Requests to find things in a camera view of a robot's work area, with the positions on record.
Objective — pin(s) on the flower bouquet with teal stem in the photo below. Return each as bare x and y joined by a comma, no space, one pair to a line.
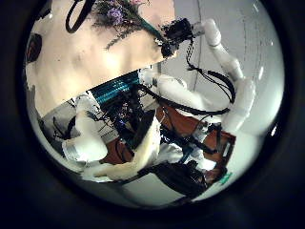
116,14

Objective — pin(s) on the clear glass vase dark base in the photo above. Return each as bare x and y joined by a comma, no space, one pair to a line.
33,47

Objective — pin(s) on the green exit sign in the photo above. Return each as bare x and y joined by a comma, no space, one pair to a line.
226,178

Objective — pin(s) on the white whiteboard wall panel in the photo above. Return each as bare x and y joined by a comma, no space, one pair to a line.
254,31

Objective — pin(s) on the teal aluminium frame rail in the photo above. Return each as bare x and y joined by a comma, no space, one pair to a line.
114,87

